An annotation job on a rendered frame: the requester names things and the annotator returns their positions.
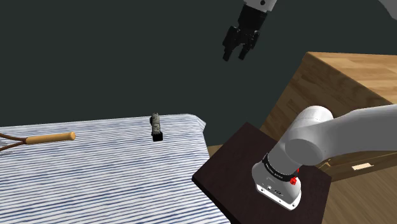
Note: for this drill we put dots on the blue white striped bed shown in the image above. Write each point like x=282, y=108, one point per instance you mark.
x=108, y=176

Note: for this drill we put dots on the dark robot stand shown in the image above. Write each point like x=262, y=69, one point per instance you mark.
x=229, y=173

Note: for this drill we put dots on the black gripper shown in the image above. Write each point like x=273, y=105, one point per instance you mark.
x=252, y=21

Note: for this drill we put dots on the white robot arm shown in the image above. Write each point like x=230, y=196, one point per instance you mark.
x=310, y=139

